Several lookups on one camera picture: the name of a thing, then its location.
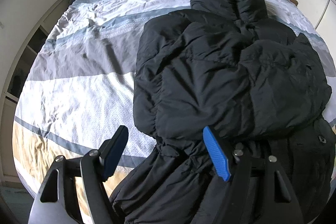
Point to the black long puffer coat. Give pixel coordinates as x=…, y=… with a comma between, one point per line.
x=226, y=65

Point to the striped bed duvet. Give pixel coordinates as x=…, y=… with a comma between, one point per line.
x=80, y=89

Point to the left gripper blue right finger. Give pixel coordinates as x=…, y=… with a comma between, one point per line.
x=218, y=153

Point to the low white shelf unit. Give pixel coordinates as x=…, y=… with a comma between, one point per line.
x=23, y=59

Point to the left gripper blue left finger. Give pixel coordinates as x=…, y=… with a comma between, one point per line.
x=111, y=152

